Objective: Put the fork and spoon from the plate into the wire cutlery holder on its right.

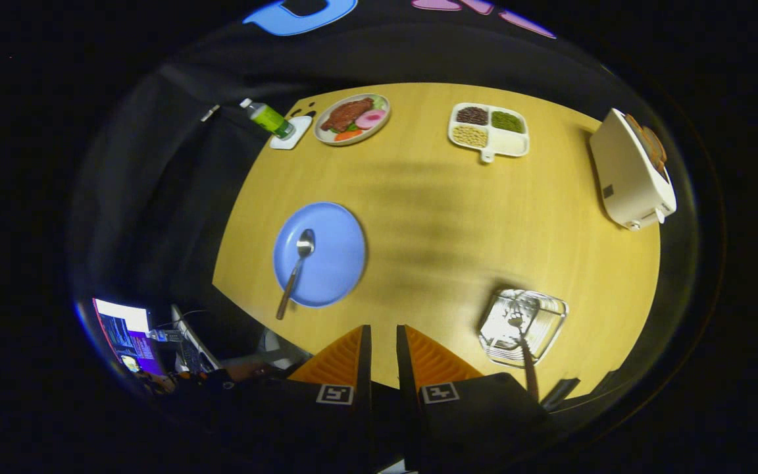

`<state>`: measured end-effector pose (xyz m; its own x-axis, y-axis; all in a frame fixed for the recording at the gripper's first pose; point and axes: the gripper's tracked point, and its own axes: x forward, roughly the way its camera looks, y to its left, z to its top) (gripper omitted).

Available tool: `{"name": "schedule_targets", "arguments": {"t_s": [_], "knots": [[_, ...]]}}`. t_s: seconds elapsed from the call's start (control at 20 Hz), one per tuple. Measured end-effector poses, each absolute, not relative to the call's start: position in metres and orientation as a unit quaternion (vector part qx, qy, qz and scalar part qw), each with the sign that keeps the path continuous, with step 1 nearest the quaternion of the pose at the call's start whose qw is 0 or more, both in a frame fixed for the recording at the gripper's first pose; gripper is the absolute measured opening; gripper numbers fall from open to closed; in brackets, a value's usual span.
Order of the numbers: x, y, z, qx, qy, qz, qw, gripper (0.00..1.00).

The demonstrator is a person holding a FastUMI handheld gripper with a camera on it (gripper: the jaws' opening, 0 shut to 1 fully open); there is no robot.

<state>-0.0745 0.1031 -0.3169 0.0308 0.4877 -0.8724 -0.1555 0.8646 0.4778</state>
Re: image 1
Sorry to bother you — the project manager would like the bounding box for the white plate of food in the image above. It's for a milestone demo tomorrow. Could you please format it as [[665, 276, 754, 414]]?
[[313, 93, 392, 146]]

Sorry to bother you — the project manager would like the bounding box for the metal spoon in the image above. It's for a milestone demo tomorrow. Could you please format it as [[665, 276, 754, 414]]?
[[276, 228, 316, 321]]

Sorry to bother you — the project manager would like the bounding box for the green drink bottle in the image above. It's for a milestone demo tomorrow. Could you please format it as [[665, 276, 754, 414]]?
[[240, 98, 295, 140]]

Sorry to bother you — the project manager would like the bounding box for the computer monitor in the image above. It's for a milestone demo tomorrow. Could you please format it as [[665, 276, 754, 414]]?
[[91, 298, 168, 377]]

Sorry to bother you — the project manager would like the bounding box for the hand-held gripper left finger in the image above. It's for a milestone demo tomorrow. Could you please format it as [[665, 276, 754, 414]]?
[[175, 324, 373, 474]]

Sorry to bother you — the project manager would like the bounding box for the white toaster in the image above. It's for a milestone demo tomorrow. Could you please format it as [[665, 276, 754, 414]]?
[[589, 108, 678, 232]]

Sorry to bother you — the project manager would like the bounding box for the white divided tray of beans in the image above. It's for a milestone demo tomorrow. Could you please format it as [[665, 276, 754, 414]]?
[[447, 102, 530, 163]]

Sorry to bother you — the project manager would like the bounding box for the metal fork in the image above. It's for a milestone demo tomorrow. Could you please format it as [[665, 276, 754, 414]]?
[[507, 300, 541, 401]]

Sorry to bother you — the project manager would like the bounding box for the white square coaster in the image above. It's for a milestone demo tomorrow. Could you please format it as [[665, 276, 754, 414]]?
[[269, 115, 313, 151]]

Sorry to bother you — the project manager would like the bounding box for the blue plate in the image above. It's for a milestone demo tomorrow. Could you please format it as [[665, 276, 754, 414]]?
[[273, 201, 367, 309]]

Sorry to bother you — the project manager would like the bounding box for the laptop computer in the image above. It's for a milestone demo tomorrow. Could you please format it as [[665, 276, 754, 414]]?
[[170, 304, 222, 373]]

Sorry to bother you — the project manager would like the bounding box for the clear glass dish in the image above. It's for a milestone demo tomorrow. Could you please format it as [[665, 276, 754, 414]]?
[[478, 288, 570, 368]]

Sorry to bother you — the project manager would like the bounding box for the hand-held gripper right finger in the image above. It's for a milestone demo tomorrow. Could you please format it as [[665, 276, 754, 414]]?
[[396, 324, 554, 473]]

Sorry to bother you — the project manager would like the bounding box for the toast slice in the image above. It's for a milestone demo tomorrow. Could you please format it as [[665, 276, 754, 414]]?
[[624, 113, 651, 147], [642, 126, 669, 173]]

